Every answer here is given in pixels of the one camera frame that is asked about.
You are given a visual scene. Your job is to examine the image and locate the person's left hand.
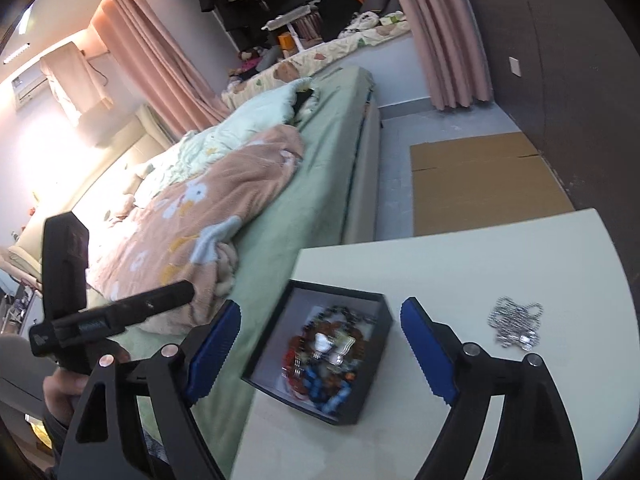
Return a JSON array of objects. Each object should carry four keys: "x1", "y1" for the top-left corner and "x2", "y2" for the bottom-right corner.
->
[{"x1": 42, "y1": 372, "x2": 91, "y2": 426}]

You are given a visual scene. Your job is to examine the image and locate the silver jewelry pieces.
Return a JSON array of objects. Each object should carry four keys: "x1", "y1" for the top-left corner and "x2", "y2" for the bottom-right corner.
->
[{"x1": 307, "y1": 332, "x2": 358, "y2": 368}]

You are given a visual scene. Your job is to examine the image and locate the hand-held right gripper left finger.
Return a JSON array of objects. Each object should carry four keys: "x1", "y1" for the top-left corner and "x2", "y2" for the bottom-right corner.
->
[{"x1": 57, "y1": 299, "x2": 243, "y2": 480}]

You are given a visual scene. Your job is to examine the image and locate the cream printed seat cover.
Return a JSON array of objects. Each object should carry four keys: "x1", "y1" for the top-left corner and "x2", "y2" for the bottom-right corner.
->
[{"x1": 222, "y1": 25, "x2": 411, "y2": 111}]

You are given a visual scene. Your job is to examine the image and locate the light green duvet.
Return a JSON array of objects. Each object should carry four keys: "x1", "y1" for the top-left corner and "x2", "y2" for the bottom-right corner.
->
[{"x1": 135, "y1": 77, "x2": 321, "y2": 211}]

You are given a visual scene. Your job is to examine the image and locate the white plush toy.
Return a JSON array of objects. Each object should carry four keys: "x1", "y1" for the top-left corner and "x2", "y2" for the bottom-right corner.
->
[{"x1": 340, "y1": 12, "x2": 381, "y2": 38}]

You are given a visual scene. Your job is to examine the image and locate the blue bead bracelet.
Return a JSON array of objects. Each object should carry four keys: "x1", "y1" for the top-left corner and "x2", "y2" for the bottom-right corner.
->
[{"x1": 300, "y1": 365, "x2": 356, "y2": 411}]

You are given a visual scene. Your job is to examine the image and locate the pink floral blanket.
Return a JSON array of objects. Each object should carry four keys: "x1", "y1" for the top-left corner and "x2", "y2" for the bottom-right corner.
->
[{"x1": 82, "y1": 125, "x2": 306, "y2": 336}]

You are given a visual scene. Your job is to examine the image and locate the white folding rack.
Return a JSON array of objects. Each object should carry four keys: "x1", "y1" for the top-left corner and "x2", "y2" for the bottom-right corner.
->
[{"x1": 262, "y1": 5, "x2": 321, "y2": 51}]

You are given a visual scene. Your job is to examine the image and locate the flat cardboard sheet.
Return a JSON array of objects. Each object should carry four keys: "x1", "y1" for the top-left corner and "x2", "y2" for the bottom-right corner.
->
[{"x1": 410, "y1": 131, "x2": 575, "y2": 237}]

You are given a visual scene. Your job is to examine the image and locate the black box with white inside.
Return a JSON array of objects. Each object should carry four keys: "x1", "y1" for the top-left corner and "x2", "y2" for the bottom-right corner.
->
[{"x1": 241, "y1": 280, "x2": 395, "y2": 426}]

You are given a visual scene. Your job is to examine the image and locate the cream plush toy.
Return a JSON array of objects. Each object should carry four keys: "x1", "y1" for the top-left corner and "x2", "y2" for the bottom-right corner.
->
[{"x1": 107, "y1": 165, "x2": 151, "y2": 221}]

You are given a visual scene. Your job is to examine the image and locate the dark brown wardrobe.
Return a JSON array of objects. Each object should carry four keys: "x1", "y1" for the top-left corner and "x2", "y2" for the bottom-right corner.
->
[{"x1": 460, "y1": 0, "x2": 640, "y2": 281}]

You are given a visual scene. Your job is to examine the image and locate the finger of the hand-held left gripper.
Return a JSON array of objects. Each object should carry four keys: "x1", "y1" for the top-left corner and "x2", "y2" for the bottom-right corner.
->
[
  {"x1": 42, "y1": 212, "x2": 90, "y2": 321},
  {"x1": 50, "y1": 281, "x2": 196, "y2": 341}
]

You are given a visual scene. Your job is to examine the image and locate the white hanging garment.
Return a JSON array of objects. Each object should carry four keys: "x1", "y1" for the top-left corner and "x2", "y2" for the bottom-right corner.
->
[{"x1": 40, "y1": 42, "x2": 115, "y2": 128}]

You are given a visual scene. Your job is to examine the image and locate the bed with green sheet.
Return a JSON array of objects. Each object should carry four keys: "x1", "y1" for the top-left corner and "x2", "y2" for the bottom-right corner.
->
[{"x1": 0, "y1": 65, "x2": 383, "y2": 480}]

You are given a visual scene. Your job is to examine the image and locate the black bead bracelet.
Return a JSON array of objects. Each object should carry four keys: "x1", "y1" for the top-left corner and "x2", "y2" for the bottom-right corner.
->
[{"x1": 305, "y1": 304, "x2": 378, "y2": 333}]

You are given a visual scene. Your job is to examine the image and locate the pink plush toy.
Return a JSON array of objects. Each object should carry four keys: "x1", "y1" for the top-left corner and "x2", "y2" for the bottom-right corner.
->
[{"x1": 240, "y1": 50, "x2": 273, "y2": 78}]

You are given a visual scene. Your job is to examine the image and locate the pink curtain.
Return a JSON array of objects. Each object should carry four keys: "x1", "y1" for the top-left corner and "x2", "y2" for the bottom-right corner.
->
[
  {"x1": 89, "y1": 0, "x2": 236, "y2": 136},
  {"x1": 377, "y1": 0, "x2": 493, "y2": 111}
]

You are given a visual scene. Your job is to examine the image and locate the black bag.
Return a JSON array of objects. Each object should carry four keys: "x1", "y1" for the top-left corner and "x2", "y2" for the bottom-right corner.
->
[{"x1": 317, "y1": 0, "x2": 368, "y2": 36}]

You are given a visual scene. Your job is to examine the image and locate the beige padded headboard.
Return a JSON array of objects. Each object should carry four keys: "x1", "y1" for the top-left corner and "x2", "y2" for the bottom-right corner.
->
[{"x1": 10, "y1": 102, "x2": 171, "y2": 261}]

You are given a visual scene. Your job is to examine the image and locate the white air conditioner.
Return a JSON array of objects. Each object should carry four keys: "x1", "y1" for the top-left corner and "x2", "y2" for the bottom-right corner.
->
[{"x1": 11, "y1": 67, "x2": 51, "y2": 111}]

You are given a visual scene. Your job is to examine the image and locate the silver chain necklace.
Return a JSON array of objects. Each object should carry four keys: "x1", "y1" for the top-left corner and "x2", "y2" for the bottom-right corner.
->
[{"x1": 487, "y1": 297, "x2": 546, "y2": 351}]

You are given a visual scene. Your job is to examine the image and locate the brown bead bracelet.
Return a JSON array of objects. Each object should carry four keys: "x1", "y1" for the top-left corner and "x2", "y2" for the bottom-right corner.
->
[{"x1": 282, "y1": 310, "x2": 371, "y2": 396}]

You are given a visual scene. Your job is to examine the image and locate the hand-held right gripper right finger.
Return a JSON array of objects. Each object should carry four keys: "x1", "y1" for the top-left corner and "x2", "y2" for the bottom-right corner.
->
[{"x1": 400, "y1": 296, "x2": 583, "y2": 480}]

